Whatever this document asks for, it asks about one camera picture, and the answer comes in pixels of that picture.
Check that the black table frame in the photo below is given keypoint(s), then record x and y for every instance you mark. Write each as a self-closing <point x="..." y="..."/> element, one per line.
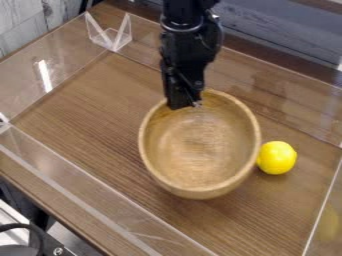
<point x="31" y="232"/>

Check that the brown wooden bowl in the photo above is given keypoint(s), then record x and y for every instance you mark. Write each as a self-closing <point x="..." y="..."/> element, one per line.
<point x="199" y="150"/>

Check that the yellow lemon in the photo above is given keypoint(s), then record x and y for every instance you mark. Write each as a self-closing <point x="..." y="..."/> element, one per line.
<point x="277" y="157"/>

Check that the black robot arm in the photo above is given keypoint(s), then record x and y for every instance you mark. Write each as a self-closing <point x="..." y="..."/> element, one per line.
<point x="183" y="15"/>

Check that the clear acrylic corner bracket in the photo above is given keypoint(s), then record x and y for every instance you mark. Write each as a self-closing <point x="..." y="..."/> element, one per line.
<point x="110" y="38"/>

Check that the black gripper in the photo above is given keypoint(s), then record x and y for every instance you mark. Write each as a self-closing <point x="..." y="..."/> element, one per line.
<point x="187" y="52"/>

